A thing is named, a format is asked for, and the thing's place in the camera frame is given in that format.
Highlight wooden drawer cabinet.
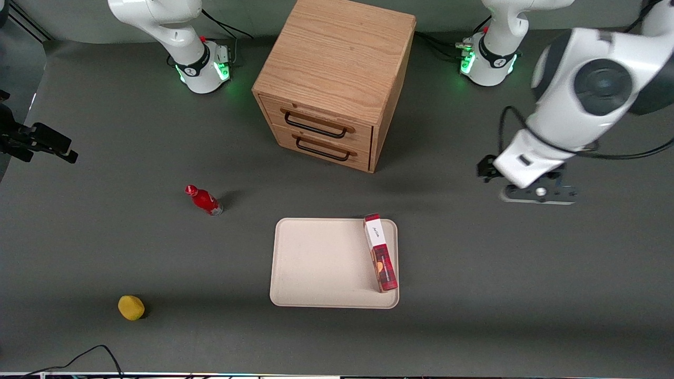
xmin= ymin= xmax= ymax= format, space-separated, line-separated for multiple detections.
xmin=252 ymin=0 xmax=417 ymax=174

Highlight black cable at table edge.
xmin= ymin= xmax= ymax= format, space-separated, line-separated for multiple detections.
xmin=21 ymin=345 xmax=125 ymax=377

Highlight long black drawer handle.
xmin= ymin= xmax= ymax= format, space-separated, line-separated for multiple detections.
xmin=280 ymin=108 xmax=356 ymax=139

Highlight black arm base cables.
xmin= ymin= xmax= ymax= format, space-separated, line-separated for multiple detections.
xmin=415 ymin=15 xmax=493 ymax=62
xmin=200 ymin=8 xmax=254 ymax=67

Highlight red cookie box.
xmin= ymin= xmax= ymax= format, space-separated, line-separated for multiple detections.
xmin=363 ymin=213 xmax=399 ymax=293

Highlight small red bottle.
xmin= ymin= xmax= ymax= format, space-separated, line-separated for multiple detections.
xmin=185 ymin=185 xmax=224 ymax=217

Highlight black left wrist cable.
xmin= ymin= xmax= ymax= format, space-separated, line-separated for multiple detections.
xmin=497 ymin=105 xmax=674 ymax=161

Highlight black right arm base cables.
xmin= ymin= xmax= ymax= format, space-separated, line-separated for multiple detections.
xmin=200 ymin=8 xmax=254 ymax=67

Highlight black left arm base cables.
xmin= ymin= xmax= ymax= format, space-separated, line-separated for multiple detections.
xmin=415 ymin=15 xmax=493 ymax=62

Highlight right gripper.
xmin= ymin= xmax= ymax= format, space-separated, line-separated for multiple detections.
xmin=0 ymin=89 xmax=79 ymax=164

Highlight short black drawer handle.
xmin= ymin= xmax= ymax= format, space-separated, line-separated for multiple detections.
xmin=292 ymin=134 xmax=358 ymax=162

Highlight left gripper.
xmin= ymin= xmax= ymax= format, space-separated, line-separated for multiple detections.
xmin=477 ymin=128 xmax=565 ymax=190

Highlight wooden drawer with short handle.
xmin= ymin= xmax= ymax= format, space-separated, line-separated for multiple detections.
xmin=272 ymin=124 xmax=372 ymax=172

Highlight wooden drawer with long handle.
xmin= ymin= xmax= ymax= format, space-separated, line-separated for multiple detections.
xmin=260 ymin=95 xmax=374 ymax=154

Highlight beige rectangular tray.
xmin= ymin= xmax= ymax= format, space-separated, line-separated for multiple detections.
xmin=270 ymin=218 xmax=400 ymax=310

